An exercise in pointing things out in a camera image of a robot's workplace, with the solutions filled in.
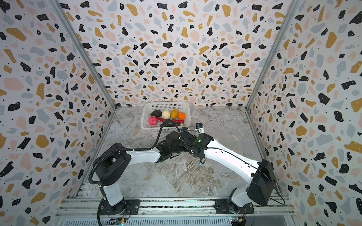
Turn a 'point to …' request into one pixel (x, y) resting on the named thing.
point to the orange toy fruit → (182, 116)
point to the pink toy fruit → (152, 120)
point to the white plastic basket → (181, 106)
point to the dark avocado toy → (157, 113)
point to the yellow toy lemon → (174, 113)
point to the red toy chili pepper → (177, 121)
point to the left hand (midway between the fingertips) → (200, 143)
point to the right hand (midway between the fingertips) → (201, 141)
